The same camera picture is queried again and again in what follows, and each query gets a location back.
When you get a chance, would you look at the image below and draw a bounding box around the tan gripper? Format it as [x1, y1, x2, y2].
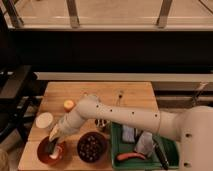
[49, 125, 64, 143]

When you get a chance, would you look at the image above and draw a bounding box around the dark rectangular eraser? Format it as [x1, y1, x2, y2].
[48, 141, 57, 155]

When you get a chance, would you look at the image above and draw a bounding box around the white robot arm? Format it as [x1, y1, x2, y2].
[49, 94, 213, 171]

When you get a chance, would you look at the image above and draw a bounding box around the white paper cup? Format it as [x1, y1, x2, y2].
[36, 112, 54, 130]

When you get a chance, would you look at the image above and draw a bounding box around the small metal cup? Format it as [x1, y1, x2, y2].
[95, 119, 109, 132]

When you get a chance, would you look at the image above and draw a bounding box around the red bowl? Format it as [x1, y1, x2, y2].
[37, 137, 66, 165]

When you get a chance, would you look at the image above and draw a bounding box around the orange fruit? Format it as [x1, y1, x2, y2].
[63, 100, 75, 112]

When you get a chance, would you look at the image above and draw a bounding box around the dark bowl of nuts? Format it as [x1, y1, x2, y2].
[77, 132, 107, 163]

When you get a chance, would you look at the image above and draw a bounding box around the dark side shelf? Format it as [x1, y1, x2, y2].
[0, 65, 38, 143]

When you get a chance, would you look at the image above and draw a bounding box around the grey sponge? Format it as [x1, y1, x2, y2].
[122, 125, 135, 143]

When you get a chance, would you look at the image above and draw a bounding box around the dark metal fork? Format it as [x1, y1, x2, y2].
[116, 91, 124, 106]

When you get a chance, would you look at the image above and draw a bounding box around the orange carrot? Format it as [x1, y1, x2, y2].
[116, 152, 146, 161]

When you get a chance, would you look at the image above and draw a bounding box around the green plastic tray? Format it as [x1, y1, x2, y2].
[110, 123, 179, 170]

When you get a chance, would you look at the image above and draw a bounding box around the grey folded cloth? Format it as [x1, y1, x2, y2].
[134, 131, 154, 157]

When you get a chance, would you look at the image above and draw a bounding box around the black handled knife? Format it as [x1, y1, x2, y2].
[154, 140, 169, 170]

